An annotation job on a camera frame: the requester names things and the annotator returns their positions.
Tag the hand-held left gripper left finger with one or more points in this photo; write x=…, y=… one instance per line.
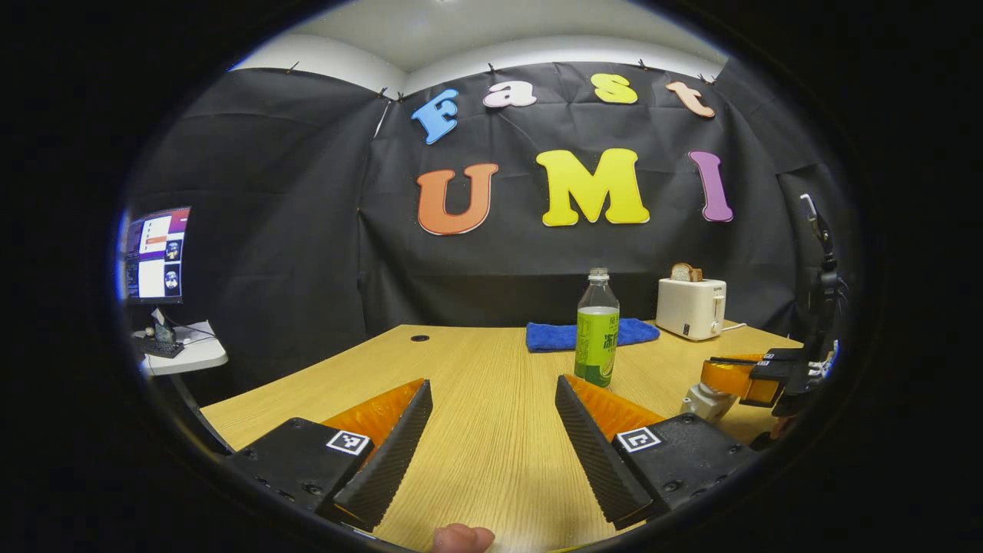
x=392, y=461

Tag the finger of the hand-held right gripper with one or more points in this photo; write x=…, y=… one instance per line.
x=779, y=372
x=729, y=376

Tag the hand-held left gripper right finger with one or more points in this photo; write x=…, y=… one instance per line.
x=587, y=461

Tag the white teacup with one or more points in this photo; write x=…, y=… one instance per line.
x=703, y=403

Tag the green label water bottle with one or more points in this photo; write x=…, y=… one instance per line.
x=595, y=346

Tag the white toaster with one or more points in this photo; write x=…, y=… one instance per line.
x=687, y=307

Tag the blue cloth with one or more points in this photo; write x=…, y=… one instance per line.
x=553, y=336

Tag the white side table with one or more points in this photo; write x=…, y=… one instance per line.
x=203, y=355

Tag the black keyboard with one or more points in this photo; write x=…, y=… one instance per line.
x=161, y=348

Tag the computer monitor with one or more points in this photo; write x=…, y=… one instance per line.
x=157, y=253

